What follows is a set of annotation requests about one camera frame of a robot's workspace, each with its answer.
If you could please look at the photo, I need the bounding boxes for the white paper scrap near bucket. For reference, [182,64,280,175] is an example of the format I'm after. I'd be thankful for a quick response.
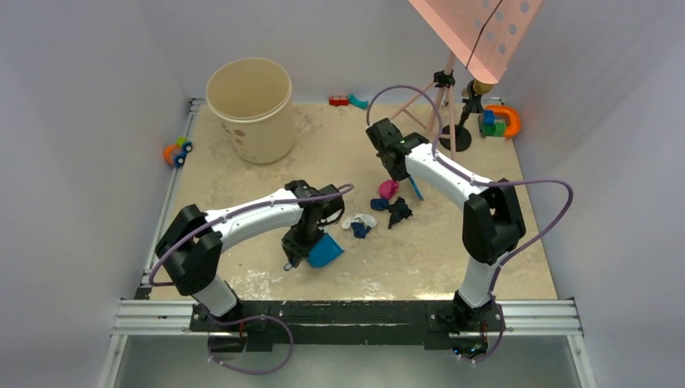
[340,213,377,230]

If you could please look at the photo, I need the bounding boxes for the beige round bucket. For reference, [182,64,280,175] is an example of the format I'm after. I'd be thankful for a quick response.
[205,57,296,164]

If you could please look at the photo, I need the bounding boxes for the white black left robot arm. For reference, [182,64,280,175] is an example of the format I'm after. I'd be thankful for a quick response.
[148,180,353,331]

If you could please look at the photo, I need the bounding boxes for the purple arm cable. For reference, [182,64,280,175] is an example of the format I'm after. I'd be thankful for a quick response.
[365,84,574,293]
[148,183,355,288]

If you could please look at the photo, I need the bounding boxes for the black crumpled paper scrap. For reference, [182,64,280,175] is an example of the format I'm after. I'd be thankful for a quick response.
[387,196,413,230]

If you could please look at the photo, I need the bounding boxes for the blue plastic dustpan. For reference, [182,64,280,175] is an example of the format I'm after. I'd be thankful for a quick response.
[281,233,344,271]

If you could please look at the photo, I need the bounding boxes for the blue crumpled paper centre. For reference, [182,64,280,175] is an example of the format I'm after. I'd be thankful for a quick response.
[370,198,389,211]

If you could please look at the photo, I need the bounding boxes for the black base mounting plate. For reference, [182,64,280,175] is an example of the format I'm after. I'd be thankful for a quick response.
[190,300,504,357]

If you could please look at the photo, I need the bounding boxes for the orange horseshoe toy with blocks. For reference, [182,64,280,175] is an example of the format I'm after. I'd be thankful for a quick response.
[477,105,523,138]

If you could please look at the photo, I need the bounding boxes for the blue hand brush black bristles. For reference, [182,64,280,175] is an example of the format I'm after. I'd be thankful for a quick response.
[409,176,424,201]

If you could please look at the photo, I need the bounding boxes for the pink music stand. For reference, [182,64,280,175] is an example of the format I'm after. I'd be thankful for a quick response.
[390,0,544,137]

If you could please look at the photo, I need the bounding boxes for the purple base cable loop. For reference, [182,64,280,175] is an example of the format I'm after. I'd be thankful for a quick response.
[203,314,294,377]

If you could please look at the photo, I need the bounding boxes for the red toy block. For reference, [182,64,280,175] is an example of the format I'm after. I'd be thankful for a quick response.
[328,95,349,107]

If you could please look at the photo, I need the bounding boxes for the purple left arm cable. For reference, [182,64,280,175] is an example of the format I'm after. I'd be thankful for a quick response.
[148,183,355,288]

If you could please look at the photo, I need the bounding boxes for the small blue paper scrap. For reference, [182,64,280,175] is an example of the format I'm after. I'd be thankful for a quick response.
[351,222,372,239]

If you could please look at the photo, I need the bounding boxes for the teal curved toy piece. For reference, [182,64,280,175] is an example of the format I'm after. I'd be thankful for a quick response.
[347,94,369,110]

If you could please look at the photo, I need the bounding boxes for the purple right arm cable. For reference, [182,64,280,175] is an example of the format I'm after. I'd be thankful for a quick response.
[365,84,574,293]

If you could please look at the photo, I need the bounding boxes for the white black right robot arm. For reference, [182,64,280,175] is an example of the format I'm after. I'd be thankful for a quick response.
[365,118,527,329]

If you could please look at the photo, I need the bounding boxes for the orange toy car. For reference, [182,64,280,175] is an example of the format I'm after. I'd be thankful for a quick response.
[162,137,194,168]

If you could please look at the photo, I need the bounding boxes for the pink crumpled paper near bucket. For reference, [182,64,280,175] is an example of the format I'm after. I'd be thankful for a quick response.
[378,179,400,200]

